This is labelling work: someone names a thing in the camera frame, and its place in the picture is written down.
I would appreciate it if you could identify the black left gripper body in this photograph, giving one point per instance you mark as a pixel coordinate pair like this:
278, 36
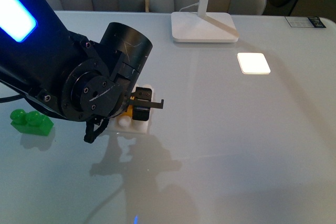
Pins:
140, 104

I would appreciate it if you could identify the white studded base plate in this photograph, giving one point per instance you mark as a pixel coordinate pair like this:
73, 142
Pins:
124, 123

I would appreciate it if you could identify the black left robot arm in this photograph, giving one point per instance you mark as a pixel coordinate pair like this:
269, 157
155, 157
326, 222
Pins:
65, 75

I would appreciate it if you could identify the green two-stud block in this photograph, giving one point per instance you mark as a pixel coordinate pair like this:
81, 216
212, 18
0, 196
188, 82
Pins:
33, 122

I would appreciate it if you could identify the white desk lamp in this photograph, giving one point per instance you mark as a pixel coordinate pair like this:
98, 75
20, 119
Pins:
203, 27

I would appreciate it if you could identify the table label sticker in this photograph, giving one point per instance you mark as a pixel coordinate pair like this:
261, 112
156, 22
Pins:
304, 22

